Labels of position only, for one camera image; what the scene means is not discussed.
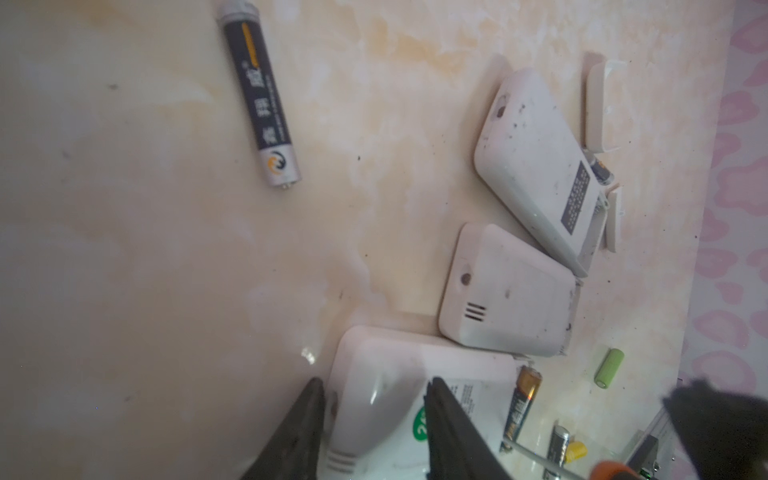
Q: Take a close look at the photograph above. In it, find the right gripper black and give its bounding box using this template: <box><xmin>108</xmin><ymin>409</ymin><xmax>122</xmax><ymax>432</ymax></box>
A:
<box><xmin>662</xmin><ymin>379</ymin><xmax>767</xmax><ymax>479</ymax></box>

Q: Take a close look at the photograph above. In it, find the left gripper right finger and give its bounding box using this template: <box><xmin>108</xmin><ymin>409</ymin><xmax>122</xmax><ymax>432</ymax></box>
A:
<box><xmin>424</xmin><ymin>377</ymin><xmax>511</xmax><ymax>480</ymax></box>

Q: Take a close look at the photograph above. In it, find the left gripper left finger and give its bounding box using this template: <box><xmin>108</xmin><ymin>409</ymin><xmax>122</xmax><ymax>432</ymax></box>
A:
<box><xmin>241</xmin><ymin>377</ymin><xmax>326</xmax><ymax>480</ymax></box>

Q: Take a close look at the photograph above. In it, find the gold black battery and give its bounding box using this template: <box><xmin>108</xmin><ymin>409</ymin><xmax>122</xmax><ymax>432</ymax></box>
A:
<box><xmin>500</xmin><ymin>366</ymin><xmax>542</xmax><ymax>453</ymax></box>

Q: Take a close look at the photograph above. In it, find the orange black screwdriver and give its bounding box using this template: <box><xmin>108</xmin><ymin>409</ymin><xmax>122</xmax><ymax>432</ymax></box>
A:
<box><xmin>502</xmin><ymin>437</ymin><xmax>643</xmax><ymax>480</ymax></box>

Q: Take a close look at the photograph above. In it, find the green battery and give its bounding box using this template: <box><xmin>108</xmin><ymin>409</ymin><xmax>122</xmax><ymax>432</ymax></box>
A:
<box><xmin>594</xmin><ymin>348</ymin><xmax>625</xmax><ymax>389</ymax></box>

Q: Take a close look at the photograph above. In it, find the white battery cover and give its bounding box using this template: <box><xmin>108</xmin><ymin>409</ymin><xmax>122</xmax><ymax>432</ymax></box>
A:
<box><xmin>584</xmin><ymin>56</ymin><xmax>628</xmax><ymax>154</ymax></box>
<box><xmin>604</xmin><ymin>185</ymin><xmax>623</xmax><ymax>253</ymax></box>

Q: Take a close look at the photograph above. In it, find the red white remote control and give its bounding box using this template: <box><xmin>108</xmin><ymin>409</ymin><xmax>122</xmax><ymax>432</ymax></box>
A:
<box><xmin>473</xmin><ymin>68</ymin><xmax>610</xmax><ymax>278</ymax></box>

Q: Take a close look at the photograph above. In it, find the yellow battery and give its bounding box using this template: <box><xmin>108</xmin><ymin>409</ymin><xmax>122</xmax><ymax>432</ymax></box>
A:
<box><xmin>565</xmin><ymin>440</ymin><xmax>588</xmax><ymax>464</ymax></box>

